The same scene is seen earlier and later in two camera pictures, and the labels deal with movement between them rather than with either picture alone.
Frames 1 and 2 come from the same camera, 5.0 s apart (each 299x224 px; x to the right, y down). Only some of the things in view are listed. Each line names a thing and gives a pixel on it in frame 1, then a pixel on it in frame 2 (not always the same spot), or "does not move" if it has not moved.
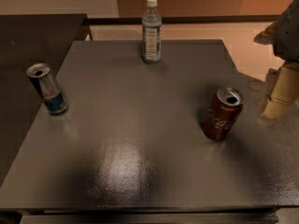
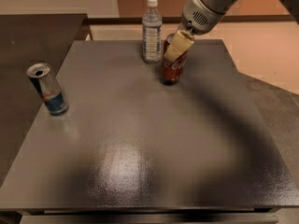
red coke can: x=222 y=113 to x=173 y=69
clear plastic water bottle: x=151 y=32 does not move
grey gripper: x=288 y=36 to x=198 y=19
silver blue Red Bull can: x=48 y=88 does not move
